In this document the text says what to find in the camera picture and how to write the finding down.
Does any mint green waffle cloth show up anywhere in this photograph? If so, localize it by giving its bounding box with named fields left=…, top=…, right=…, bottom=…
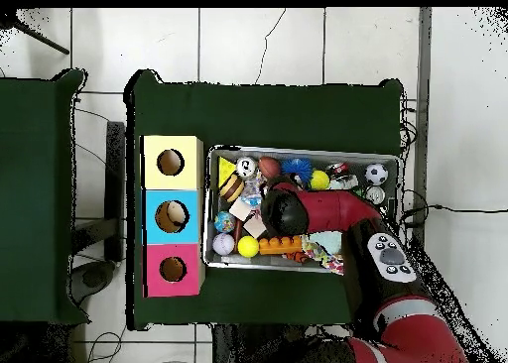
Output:
left=311, top=230, right=343, bottom=255

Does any multicoloured dotted cloth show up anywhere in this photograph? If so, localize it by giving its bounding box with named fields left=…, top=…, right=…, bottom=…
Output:
left=300, top=235, right=345, bottom=276

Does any wooden box with three holes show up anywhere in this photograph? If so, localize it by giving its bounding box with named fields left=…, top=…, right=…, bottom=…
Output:
left=140, top=135, right=206, bottom=300

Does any shallow clear mesh bin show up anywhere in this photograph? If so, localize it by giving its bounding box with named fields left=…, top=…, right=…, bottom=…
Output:
left=201, top=145, right=401, bottom=275

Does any wooden burger toy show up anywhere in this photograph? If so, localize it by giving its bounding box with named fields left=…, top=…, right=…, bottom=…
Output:
left=217, top=173, right=245, bottom=203

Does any silver drink can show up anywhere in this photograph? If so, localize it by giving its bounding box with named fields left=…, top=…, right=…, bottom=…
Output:
left=235, top=156, right=259, bottom=180

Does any yellow cheese wedge toy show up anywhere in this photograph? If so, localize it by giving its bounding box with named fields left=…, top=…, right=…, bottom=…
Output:
left=217, top=157, right=237, bottom=189

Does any globe print ball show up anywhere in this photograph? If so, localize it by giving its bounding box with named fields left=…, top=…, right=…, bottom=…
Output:
left=213, top=210, right=238, bottom=234

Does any blue spiky ball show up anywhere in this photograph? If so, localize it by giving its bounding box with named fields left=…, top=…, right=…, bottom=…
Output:
left=280, top=157, right=315, bottom=183

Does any dark green tablecloth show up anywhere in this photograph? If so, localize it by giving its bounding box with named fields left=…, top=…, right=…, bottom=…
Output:
left=124, top=68, right=405, bottom=332

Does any small soccer ball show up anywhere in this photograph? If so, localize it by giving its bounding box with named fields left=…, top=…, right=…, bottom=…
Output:
left=363, top=163, right=389, bottom=186

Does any black stand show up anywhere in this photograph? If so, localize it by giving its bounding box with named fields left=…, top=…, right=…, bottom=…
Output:
left=70, top=120, right=127, bottom=304

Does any neighbouring green covered table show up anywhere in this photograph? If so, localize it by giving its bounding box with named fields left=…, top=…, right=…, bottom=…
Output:
left=0, top=68, right=91, bottom=327

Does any thin black rod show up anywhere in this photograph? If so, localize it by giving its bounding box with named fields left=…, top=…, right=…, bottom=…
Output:
left=11, top=19, right=71, bottom=57

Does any black cable on floor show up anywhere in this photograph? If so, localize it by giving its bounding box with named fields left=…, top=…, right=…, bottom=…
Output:
left=400, top=203, right=508, bottom=228

